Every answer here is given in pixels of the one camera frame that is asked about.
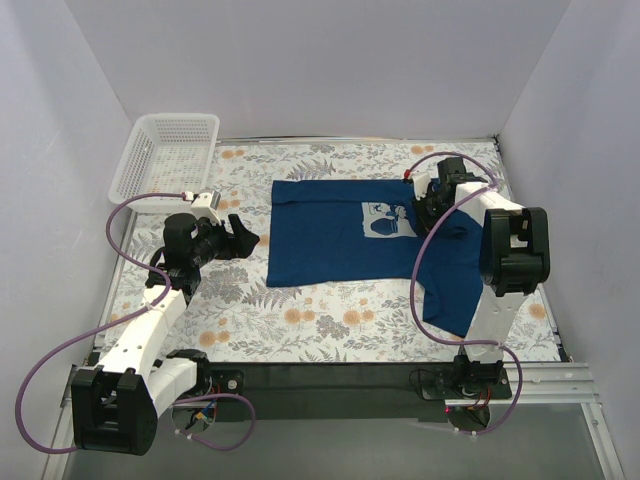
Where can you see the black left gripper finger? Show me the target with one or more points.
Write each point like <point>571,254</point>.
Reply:
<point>237,227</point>
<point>241,244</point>

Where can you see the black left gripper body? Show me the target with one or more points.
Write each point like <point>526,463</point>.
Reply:
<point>230,241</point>

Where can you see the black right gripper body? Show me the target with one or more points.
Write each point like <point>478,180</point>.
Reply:
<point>430,209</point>

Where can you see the blue printed t-shirt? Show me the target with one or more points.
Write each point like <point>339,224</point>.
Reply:
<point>353,230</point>

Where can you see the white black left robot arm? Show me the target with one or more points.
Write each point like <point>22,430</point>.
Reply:
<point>116,404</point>

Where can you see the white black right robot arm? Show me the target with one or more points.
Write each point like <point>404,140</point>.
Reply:
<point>514,259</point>

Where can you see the white plastic basket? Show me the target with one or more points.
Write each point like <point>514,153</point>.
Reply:
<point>165,153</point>

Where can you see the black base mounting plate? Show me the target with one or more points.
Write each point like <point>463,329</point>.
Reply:
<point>342,391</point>

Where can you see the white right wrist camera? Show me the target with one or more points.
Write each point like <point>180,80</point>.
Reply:
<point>419,181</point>

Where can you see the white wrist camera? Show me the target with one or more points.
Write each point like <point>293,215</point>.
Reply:
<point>419,181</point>
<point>204,205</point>

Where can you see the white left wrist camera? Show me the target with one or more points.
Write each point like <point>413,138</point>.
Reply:
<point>204,205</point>

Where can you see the aluminium frame rail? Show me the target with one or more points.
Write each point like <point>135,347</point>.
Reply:
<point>533,383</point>

